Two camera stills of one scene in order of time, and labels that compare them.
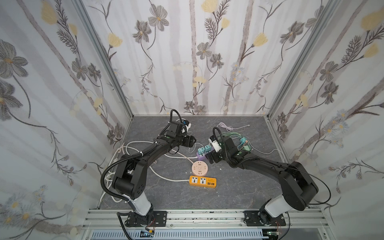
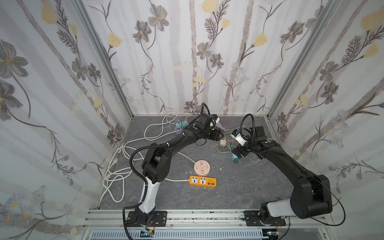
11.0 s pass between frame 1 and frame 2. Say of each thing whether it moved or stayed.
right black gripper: moved
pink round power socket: stayed
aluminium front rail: stayed
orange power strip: stayed
